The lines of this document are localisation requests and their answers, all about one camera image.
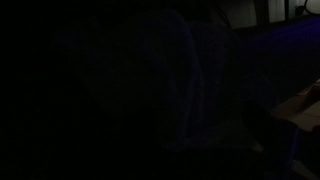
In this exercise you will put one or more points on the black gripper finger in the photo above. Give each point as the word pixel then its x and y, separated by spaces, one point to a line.
pixel 301 156

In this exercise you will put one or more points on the dark cloth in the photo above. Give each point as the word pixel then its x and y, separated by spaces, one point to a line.
pixel 186 100

